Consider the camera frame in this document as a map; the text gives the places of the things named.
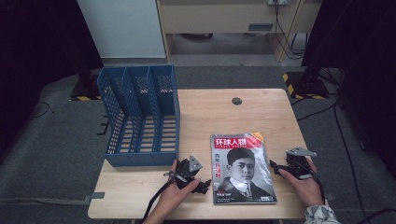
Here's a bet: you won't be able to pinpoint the person's left hand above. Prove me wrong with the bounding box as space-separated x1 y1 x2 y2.
155 160 202 217

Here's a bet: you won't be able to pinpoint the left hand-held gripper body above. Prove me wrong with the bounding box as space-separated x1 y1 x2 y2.
173 154 204 190

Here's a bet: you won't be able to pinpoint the black hanging cables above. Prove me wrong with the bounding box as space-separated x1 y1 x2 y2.
273 3 308 61

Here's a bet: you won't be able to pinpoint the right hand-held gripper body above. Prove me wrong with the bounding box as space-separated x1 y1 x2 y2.
281 147 318 181

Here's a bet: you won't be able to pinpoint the person's right hand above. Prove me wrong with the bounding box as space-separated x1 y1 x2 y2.
277 157 325 208

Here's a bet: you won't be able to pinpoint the black curtain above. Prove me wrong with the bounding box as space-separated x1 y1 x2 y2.
0 0 105 157
301 0 396 180

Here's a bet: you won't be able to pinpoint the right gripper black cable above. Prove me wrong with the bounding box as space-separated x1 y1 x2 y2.
297 161 327 204

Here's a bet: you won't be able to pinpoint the thin black floor cable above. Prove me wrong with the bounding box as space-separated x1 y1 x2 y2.
332 102 367 220

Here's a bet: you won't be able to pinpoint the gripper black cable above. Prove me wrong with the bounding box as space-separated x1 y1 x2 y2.
141 170 188 222
297 161 327 204

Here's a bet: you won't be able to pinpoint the light wooden desk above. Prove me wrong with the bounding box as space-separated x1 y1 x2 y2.
155 0 324 63

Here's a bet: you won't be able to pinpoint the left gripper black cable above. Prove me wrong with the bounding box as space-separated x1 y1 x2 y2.
141 170 188 222

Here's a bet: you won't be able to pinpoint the blue plastic file rack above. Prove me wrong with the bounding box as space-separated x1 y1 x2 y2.
96 64 181 168

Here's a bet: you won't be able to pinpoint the magazine with portrait cover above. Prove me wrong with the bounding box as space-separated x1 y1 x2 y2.
210 131 278 205

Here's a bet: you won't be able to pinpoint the white cabinet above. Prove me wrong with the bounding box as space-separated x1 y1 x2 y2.
77 0 167 60

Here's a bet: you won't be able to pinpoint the black stand base striped tape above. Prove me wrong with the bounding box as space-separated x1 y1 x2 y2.
281 70 331 101
68 69 103 103

